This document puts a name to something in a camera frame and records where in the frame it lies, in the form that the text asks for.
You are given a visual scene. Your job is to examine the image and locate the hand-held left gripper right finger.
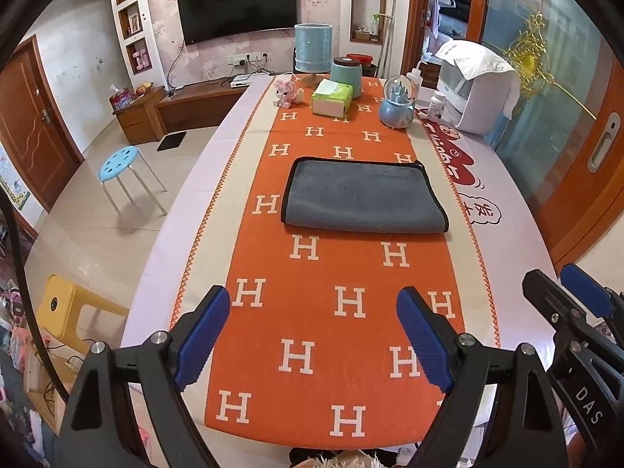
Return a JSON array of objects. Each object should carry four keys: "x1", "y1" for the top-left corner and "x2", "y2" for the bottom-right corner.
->
[{"x1": 396, "y1": 287, "x2": 571, "y2": 468}]

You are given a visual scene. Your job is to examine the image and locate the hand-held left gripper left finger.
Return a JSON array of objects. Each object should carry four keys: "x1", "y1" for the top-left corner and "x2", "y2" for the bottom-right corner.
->
[{"x1": 55, "y1": 285, "x2": 230, "y2": 468}]

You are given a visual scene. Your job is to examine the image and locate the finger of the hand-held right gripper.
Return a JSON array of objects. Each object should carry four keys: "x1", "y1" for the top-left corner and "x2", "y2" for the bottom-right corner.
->
[
  {"x1": 523, "y1": 269, "x2": 601, "y2": 348},
  {"x1": 560, "y1": 263, "x2": 624, "y2": 333}
]

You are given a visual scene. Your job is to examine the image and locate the grey towel with black trim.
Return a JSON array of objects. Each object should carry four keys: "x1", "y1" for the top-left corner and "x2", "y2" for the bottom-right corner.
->
[{"x1": 281, "y1": 156, "x2": 449, "y2": 235}]

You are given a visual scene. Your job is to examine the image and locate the orange letter-patterned blanket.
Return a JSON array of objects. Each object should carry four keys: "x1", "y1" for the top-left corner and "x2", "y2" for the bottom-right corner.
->
[{"x1": 168, "y1": 75, "x2": 503, "y2": 442}]

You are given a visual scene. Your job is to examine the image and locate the yellow plastic stool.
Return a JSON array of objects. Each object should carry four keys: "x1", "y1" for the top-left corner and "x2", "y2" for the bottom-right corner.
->
[{"x1": 36, "y1": 274, "x2": 130, "y2": 356}]

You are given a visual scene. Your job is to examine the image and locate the cardboard box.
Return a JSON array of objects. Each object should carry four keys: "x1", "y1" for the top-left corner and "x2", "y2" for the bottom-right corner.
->
[{"x1": 23, "y1": 341, "x2": 74, "y2": 406}]

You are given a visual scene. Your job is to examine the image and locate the blue round stool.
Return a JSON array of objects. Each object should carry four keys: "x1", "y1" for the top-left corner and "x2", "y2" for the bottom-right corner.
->
[{"x1": 99, "y1": 145, "x2": 168, "y2": 218}]

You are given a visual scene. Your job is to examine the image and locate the black floor mat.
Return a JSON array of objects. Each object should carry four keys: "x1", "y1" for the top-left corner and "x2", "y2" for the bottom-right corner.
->
[{"x1": 156, "y1": 133, "x2": 188, "y2": 152}]

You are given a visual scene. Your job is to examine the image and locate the white countertop appliance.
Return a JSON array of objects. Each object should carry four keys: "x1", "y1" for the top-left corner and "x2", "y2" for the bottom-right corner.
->
[{"x1": 435, "y1": 41, "x2": 520, "y2": 135}]

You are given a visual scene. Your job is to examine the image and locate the white pill bottle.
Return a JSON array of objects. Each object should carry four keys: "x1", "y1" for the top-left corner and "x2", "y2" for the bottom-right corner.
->
[{"x1": 428, "y1": 92, "x2": 448, "y2": 122}]

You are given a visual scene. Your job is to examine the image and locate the wooden television cabinet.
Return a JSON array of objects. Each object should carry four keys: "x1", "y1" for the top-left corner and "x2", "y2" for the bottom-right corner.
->
[{"x1": 113, "y1": 74, "x2": 274, "y2": 146}]

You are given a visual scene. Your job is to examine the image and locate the blue snow globe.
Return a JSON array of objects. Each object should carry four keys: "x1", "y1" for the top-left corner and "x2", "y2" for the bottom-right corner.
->
[{"x1": 379, "y1": 74, "x2": 420, "y2": 130}]

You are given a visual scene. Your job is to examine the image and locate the gold door ornament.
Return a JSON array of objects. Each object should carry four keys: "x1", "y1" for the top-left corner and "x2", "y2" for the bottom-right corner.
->
[{"x1": 502, "y1": 12, "x2": 598, "y2": 120}]

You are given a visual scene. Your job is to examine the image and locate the white cloth cover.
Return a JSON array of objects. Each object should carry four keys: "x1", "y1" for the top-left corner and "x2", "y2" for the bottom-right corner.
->
[{"x1": 435, "y1": 40, "x2": 516, "y2": 83}]

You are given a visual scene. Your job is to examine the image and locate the white squeeze bottle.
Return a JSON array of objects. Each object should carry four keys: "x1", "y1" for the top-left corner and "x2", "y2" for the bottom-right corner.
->
[{"x1": 412, "y1": 58, "x2": 436, "y2": 104}]

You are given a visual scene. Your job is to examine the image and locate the green tissue box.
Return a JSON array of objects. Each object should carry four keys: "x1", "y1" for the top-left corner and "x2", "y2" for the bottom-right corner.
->
[{"x1": 311, "y1": 80, "x2": 354, "y2": 118}]

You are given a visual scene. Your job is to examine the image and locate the pink toy figure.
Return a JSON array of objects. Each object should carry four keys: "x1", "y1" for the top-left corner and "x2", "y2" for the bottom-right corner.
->
[{"x1": 274, "y1": 79, "x2": 304, "y2": 108}]

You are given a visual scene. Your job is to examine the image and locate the brown wooden door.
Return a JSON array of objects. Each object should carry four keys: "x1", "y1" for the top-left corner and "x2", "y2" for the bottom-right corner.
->
[{"x1": 0, "y1": 34, "x2": 83, "y2": 213}]

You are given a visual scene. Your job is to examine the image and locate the teal canister with dark lid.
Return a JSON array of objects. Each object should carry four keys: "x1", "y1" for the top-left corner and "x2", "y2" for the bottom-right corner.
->
[{"x1": 330, "y1": 57, "x2": 363, "y2": 99}]

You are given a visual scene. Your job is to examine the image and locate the red canister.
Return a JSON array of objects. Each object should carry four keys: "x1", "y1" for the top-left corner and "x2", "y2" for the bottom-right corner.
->
[{"x1": 346, "y1": 53, "x2": 378, "y2": 78}]

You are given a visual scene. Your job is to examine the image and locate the blue cylindrical table lamp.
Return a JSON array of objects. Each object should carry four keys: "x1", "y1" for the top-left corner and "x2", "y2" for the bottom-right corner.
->
[{"x1": 294, "y1": 23, "x2": 333, "y2": 87}]

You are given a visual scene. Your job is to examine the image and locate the silver sliding door handle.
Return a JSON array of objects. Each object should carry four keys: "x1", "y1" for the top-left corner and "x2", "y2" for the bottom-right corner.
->
[{"x1": 587, "y1": 112, "x2": 622, "y2": 174}]

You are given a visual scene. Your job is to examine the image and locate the mop handle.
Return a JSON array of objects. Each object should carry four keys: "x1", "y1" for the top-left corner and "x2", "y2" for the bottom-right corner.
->
[{"x1": 379, "y1": 0, "x2": 398, "y2": 79}]

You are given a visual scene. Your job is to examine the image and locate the white wall shelf unit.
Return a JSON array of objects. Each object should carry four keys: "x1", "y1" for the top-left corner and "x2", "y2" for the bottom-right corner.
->
[
  {"x1": 108, "y1": 0, "x2": 158, "y2": 79},
  {"x1": 348, "y1": 0, "x2": 391, "y2": 46}
]

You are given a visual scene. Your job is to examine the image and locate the black wall television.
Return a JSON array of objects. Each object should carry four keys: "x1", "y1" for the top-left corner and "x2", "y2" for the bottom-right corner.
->
[{"x1": 175, "y1": 0, "x2": 299, "y2": 46}]

